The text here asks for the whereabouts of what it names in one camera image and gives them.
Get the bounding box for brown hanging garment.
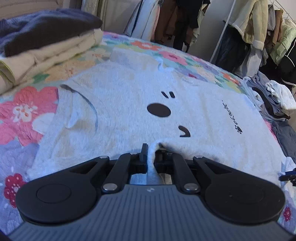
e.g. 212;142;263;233
154;0;178;44

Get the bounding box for beige curtain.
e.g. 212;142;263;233
81;0;108;22

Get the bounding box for dark grey folded shirt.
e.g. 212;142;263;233
271;120;296;162

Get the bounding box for floral bed sheet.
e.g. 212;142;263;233
0;31;296;237

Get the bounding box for white floral folded garment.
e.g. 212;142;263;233
265;80;296;111

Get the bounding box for black jacket white piping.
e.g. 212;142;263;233
278;39;296;86

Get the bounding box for cream fleece jacket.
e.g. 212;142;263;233
228;0;268;50

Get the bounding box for black hanging garment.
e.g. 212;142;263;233
173;0;211;52

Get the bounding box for cream folded garment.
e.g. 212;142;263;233
1;29;103;94

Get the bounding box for dark navy folded sweater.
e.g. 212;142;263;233
1;9;103;57

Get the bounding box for white pink hanging garments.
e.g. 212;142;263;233
124;0;162;41

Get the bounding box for grey cat face t-shirt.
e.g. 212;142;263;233
28;49;286;184

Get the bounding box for light green hanging jacket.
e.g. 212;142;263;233
270;19;296;65

